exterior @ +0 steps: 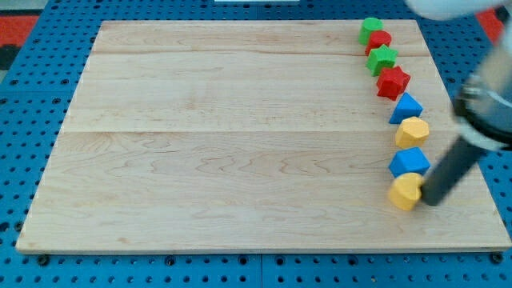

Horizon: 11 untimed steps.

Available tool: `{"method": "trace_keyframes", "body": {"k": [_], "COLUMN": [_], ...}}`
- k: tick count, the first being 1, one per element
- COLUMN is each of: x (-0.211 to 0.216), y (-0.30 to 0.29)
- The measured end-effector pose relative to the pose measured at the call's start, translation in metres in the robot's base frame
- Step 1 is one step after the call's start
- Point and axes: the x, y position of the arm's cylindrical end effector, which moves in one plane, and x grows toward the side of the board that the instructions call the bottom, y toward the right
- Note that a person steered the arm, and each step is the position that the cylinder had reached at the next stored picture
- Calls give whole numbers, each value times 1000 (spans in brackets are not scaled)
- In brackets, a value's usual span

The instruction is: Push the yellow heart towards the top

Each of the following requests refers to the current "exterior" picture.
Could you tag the red star block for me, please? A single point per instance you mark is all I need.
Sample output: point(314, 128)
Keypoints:
point(392, 82)

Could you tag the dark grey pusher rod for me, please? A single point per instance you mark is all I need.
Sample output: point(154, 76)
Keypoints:
point(454, 165)

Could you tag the blue pentagon block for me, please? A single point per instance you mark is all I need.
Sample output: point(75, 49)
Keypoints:
point(411, 160)

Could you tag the green star block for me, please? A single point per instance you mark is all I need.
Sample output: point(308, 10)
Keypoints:
point(379, 58)

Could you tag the blue triangle block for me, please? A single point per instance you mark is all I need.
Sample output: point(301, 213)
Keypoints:
point(406, 107)

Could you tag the light wooden board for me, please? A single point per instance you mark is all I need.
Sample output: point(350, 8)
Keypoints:
point(220, 137)

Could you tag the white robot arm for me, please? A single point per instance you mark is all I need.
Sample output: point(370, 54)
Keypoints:
point(483, 105)

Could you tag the yellow hexagon block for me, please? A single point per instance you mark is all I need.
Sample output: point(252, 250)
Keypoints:
point(412, 132)

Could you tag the yellow heart block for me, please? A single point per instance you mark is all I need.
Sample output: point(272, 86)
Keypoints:
point(405, 191)

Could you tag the red cylinder block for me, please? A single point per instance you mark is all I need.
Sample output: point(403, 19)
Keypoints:
point(376, 39)

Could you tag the green cylinder block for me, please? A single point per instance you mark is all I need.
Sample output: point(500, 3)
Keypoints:
point(368, 26)

